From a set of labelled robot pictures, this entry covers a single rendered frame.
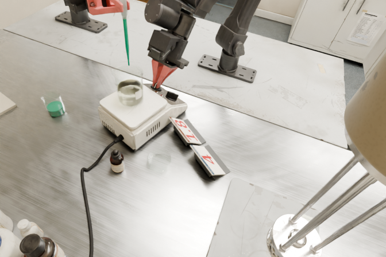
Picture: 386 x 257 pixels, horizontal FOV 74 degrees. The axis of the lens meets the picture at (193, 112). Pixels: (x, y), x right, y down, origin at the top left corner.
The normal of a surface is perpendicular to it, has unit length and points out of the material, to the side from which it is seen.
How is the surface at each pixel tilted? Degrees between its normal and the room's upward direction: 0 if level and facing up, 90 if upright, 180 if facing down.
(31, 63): 0
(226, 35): 70
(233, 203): 0
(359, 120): 90
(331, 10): 90
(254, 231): 0
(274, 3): 90
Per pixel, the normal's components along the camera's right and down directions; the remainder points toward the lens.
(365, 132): -0.99, 0.00
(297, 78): 0.10, -0.68
